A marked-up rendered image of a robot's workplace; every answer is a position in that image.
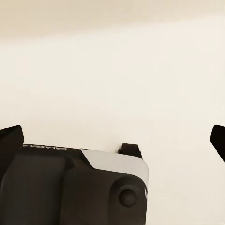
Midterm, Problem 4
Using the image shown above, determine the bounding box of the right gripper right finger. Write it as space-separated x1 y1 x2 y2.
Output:
210 124 225 162

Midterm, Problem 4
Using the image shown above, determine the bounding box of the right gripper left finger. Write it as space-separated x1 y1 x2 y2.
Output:
0 125 24 181

